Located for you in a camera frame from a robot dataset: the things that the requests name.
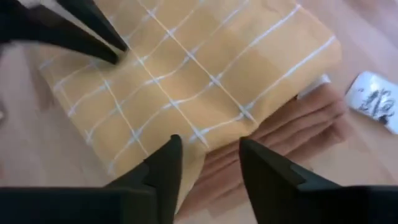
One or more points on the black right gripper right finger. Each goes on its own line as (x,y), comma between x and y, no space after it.
(280,202)

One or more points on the yellow towel with white lines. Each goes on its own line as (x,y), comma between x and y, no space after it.
(202,68)

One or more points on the pink towel with white lines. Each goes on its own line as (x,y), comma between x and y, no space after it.
(295,124)

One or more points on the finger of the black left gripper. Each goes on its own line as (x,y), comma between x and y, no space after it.
(96,21)
(46,28)

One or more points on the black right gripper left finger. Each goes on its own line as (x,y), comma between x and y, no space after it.
(149,202)

